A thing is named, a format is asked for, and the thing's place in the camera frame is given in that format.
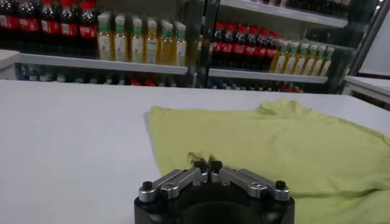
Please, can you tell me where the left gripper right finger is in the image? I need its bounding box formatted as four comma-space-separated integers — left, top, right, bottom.
210, 160, 291, 202

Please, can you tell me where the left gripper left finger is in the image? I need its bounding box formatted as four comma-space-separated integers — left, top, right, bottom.
138, 160, 210, 203

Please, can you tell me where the lime green t-shirt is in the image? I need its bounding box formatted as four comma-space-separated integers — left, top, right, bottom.
147, 99, 390, 224

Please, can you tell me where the white cabinet shelf board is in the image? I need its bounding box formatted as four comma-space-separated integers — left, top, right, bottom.
18, 53, 189, 75
208, 67, 329, 85
219, 0, 349, 29

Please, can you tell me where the red cap cola bottle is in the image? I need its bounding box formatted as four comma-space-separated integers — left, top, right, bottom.
0, 0, 18, 49
60, 0, 79, 55
40, 0, 60, 53
264, 30, 280, 71
17, 0, 40, 52
79, 1, 99, 57
244, 26, 258, 70
223, 23, 236, 69
255, 28, 269, 71
233, 24, 247, 69
212, 21, 225, 68

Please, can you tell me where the glass beverage display cabinet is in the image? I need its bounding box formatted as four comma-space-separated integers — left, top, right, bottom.
0, 0, 357, 94

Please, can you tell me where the white side table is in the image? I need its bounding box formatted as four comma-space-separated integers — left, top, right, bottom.
0, 49, 21, 80
342, 74, 390, 107

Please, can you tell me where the black framed glass door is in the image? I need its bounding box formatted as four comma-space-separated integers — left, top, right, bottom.
327, 0, 390, 94

